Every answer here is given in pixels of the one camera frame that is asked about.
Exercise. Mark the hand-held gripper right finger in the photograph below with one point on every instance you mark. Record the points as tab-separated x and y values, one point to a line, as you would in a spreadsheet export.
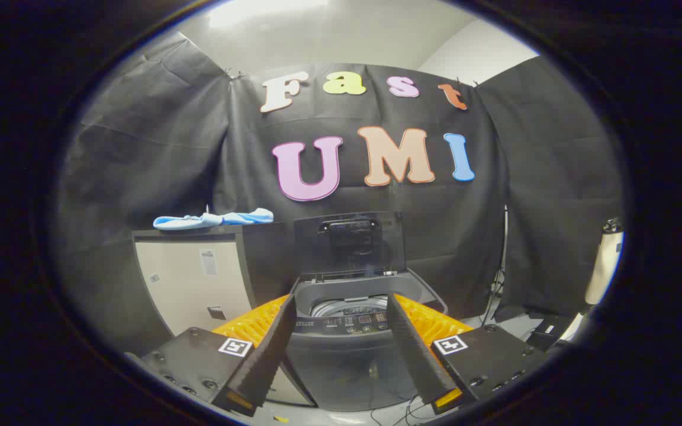
415	355

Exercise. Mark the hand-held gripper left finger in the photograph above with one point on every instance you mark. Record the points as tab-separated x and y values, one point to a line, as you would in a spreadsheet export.
270	355

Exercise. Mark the grey washing machine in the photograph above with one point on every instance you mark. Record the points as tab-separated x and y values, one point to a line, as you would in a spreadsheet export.
347	361

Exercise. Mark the light blue garment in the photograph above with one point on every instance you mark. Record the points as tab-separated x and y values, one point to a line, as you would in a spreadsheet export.
211	219

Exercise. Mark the grey and white cabinet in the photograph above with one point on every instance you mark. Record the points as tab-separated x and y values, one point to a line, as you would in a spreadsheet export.
181	278

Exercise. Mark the white container with black cap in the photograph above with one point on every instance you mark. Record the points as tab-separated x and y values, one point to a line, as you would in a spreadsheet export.
606	266

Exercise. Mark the black backdrop cloth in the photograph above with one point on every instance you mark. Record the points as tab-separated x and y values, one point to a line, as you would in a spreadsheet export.
157	160

